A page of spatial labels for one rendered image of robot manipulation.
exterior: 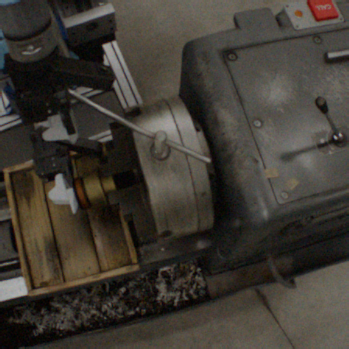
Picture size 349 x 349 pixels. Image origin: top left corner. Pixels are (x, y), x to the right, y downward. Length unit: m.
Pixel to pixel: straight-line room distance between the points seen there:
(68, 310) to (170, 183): 0.73
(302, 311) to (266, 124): 1.37
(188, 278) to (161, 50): 1.36
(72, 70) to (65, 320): 0.97
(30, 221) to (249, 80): 0.68
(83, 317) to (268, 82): 0.95
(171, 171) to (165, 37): 1.70
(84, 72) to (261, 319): 1.61
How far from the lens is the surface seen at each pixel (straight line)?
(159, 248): 1.25
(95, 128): 2.09
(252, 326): 2.13
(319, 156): 0.95
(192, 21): 2.64
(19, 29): 0.67
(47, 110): 0.77
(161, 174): 0.92
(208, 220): 1.00
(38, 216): 1.29
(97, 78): 0.75
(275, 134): 0.95
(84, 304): 1.52
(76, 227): 1.26
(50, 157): 1.09
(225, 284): 1.58
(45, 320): 1.59
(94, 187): 1.03
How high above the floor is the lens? 2.10
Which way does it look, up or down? 71 degrees down
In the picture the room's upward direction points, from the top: 5 degrees clockwise
